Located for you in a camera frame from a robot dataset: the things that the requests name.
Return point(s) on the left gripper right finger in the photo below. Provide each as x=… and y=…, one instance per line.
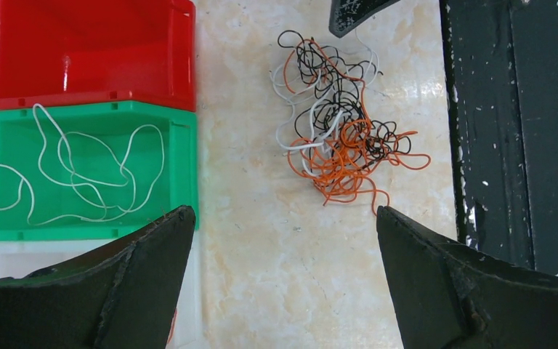
x=448, y=295

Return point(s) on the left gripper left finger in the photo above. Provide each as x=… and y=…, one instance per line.
x=120, y=295

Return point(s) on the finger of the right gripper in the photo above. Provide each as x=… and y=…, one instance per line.
x=347, y=15

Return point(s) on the white plastic bin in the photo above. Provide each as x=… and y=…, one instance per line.
x=18, y=259

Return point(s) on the green plastic bin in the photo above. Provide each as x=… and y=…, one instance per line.
x=94, y=171

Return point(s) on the red plastic bin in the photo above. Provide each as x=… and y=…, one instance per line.
x=59, y=53

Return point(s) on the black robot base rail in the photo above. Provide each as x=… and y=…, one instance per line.
x=501, y=66

